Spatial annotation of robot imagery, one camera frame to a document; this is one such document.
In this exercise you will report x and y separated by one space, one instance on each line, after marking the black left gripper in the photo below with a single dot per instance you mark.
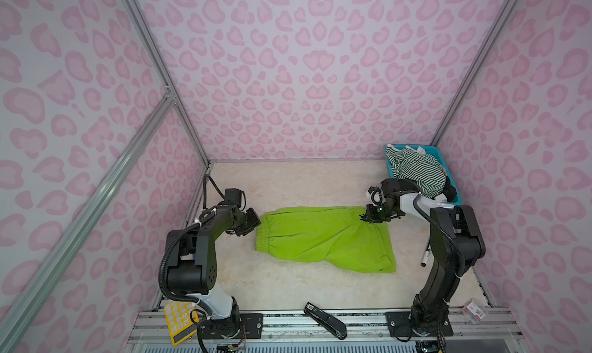
257 222

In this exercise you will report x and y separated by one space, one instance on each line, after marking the black garment in basket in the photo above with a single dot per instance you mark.
442 193

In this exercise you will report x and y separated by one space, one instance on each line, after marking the yellow calculator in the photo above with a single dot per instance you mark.
181 318

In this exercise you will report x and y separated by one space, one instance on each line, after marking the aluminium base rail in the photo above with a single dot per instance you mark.
390 326

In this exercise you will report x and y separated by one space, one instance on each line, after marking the small white red box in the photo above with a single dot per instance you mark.
474 312

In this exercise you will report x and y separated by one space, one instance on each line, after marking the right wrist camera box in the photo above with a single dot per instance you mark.
386 189

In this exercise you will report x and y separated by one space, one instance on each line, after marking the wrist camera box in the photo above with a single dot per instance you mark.
386 189
235 197

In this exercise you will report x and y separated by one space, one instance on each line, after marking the lime green shorts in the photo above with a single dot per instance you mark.
336 235

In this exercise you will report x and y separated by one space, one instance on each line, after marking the green white striped shirt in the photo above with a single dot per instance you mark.
409 164

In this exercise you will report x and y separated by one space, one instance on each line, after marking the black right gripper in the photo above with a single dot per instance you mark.
368 217

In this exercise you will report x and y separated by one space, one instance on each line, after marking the black stapler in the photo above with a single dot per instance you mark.
328 321

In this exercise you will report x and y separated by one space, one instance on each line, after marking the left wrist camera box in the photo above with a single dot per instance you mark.
235 197

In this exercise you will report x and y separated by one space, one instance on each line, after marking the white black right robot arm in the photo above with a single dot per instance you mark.
456 244

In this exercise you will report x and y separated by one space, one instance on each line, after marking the teal plastic laundry basket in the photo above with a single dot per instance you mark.
430 150

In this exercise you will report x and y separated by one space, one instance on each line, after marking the white marker pen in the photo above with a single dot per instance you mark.
426 255

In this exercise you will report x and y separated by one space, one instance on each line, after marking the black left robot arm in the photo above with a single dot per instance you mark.
188 270

